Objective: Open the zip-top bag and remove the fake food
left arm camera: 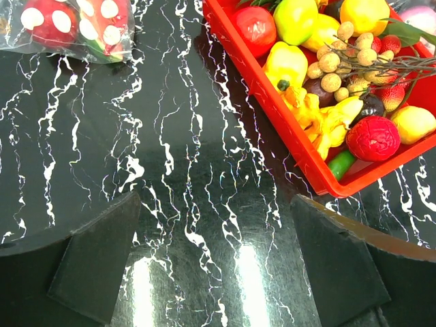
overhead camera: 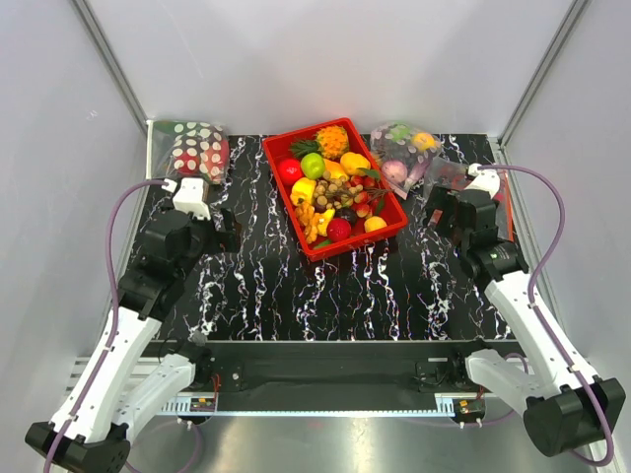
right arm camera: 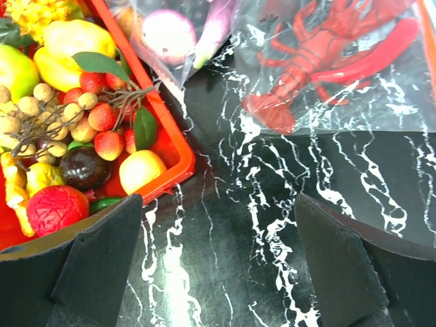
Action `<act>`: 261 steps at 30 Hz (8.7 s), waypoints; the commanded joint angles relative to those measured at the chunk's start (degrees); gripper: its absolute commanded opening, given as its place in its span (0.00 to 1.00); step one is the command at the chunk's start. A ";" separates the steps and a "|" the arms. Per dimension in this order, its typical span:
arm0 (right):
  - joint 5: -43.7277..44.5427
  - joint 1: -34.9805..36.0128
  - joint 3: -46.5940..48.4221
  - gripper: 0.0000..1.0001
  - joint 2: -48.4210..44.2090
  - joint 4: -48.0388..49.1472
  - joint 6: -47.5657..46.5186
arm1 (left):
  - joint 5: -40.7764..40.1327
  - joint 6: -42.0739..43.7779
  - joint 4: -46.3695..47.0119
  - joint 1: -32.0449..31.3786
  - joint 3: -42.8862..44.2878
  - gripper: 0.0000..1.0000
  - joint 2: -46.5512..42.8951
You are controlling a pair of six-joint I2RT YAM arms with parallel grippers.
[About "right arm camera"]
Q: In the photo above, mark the red plastic bin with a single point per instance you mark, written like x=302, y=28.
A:
x=171, y=145

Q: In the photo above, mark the yellow round fruit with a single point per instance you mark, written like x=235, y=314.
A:
x=139, y=169

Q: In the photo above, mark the orange pineapple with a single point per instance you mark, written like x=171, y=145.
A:
x=33, y=16

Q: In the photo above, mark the spotted bag with vegetables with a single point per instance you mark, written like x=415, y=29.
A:
x=212, y=21

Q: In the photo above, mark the lychee and longan bunch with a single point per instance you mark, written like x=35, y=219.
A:
x=37, y=126

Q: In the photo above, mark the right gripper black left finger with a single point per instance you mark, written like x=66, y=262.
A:
x=82, y=268

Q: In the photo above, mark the clear zip top bag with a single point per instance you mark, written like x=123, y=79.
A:
x=401, y=97

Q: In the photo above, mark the yellow bell pepper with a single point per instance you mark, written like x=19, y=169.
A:
x=62, y=40

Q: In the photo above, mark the green apple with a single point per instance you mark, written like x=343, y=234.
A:
x=18, y=72

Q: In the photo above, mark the red plastic lobster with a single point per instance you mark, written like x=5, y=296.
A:
x=319, y=50

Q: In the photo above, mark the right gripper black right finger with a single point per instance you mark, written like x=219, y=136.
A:
x=363, y=276

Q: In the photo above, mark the purple onion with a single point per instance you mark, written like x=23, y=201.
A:
x=170, y=35

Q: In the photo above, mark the red chili pepper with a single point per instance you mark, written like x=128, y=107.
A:
x=396, y=43

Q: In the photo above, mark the yellow ginger root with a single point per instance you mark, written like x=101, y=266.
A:
x=16, y=195

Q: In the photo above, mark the red wrinkled fruit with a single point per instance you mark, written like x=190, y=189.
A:
x=56, y=207

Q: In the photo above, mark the dark purple mangosteen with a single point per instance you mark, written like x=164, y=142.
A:
x=83, y=169

